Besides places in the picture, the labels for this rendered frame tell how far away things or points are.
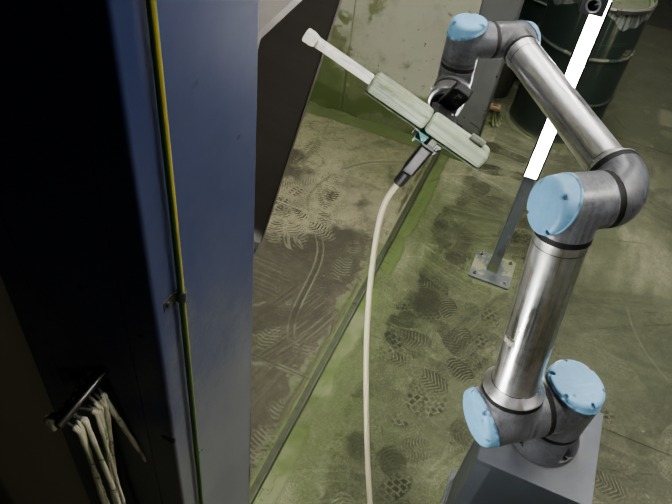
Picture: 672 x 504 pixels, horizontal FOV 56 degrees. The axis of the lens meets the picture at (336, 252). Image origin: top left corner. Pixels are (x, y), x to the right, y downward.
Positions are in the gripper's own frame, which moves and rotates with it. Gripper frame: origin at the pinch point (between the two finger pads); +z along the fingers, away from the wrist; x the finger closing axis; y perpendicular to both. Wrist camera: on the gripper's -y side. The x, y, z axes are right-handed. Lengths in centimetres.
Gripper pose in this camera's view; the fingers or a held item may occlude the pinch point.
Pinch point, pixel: (432, 139)
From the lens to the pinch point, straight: 146.8
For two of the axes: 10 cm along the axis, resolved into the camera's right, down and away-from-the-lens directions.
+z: -3.2, 6.4, -7.0
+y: -4.7, 5.4, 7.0
